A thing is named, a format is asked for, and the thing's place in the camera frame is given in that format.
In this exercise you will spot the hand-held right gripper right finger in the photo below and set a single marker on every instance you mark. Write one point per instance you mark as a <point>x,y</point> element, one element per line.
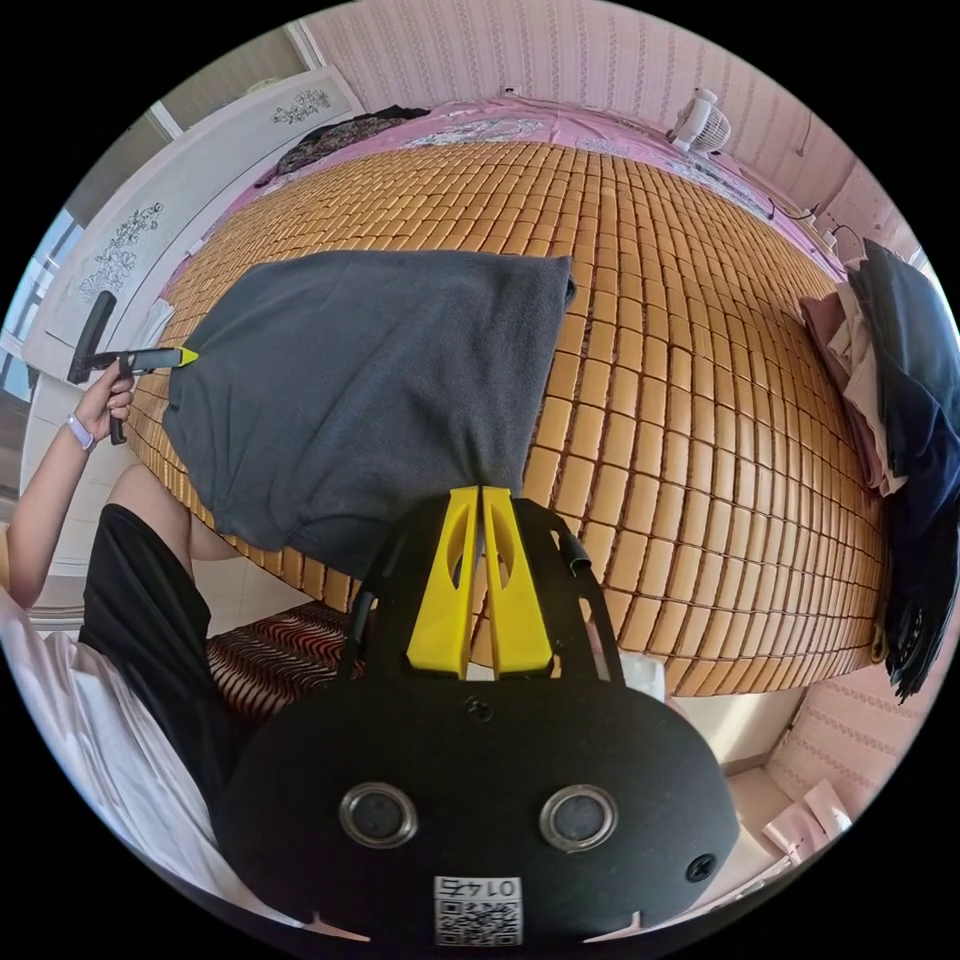
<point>517,615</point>

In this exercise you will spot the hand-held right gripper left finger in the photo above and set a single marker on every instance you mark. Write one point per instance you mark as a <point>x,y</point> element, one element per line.
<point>439,600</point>

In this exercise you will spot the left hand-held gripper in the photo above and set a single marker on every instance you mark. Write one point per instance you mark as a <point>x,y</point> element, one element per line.
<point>146,361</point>

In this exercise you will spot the dark gray short sleeve shirt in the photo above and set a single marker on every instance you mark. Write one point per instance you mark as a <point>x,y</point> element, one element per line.
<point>360,375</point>

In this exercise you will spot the person's left forearm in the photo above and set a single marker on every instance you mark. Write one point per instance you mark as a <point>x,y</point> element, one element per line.
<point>45,510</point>

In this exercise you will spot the person's left hand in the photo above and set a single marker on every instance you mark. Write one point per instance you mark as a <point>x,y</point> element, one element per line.
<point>105,405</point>

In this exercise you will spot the window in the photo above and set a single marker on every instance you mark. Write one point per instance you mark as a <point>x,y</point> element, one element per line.
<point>37,285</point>

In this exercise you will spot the red striped floor mat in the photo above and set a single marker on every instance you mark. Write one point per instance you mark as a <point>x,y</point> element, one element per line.
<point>277,652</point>

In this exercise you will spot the white cupboard with flower print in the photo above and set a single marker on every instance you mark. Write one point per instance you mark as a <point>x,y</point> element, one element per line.
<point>187,172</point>

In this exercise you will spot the person's body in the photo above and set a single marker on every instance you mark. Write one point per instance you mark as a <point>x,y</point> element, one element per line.
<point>142,600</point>

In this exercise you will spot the dark floral garment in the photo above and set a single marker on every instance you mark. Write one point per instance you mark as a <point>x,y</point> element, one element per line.
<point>322,146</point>

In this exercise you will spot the bed with woven mat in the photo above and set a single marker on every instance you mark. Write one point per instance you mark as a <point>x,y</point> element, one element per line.
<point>712,450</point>

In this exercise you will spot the pile of clothes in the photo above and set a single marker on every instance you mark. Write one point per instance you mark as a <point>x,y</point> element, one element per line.
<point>907,390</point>

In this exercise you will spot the white fan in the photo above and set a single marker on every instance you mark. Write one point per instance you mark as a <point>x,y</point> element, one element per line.
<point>701,120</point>

